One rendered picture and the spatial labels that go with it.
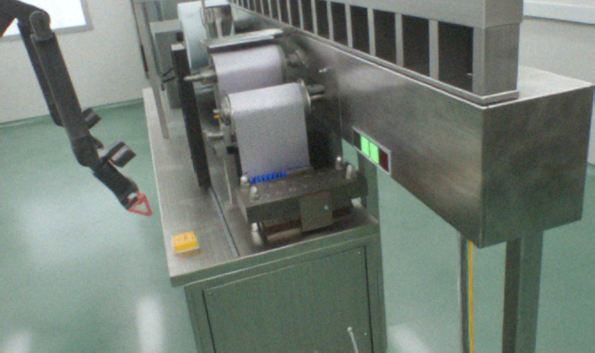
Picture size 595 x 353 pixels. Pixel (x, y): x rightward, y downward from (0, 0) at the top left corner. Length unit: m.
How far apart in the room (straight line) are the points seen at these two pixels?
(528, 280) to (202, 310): 0.92
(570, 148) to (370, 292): 0.91
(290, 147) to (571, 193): 0.92
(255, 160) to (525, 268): 0.89
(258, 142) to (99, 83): 5.70
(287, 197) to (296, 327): 0.44
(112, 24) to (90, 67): 0.62
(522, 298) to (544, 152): 0.41
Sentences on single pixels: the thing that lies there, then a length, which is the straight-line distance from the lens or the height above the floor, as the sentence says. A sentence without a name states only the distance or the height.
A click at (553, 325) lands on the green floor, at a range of 2.81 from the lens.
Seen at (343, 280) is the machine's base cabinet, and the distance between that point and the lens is 1.77.
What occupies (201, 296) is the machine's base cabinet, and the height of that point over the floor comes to 0.80.
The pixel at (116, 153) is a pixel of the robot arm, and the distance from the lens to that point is 1.61.
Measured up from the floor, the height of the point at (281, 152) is 1.10.
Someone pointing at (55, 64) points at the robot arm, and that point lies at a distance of 1.52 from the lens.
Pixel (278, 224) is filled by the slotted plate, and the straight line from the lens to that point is 1.67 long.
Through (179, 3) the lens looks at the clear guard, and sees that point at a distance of 2.67.
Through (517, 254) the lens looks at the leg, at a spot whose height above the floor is 1.03.
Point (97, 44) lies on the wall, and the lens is 7.26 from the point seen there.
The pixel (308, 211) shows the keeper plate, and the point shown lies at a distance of 1.64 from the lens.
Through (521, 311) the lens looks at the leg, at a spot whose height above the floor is 0.88.
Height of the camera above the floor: 1.75
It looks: 21 degrees down
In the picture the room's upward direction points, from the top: 7 degrees counter-clockwise
